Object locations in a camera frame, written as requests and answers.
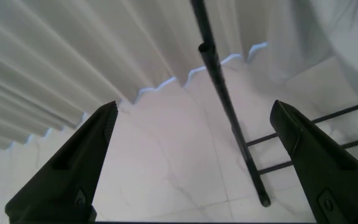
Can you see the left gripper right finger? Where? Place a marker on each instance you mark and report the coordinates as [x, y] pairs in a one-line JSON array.
[[331, 174]]

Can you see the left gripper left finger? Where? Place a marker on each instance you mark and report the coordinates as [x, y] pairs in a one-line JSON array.
[[64, 180]]

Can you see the black clothes rack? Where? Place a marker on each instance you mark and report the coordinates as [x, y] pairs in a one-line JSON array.
[[219, 81]]

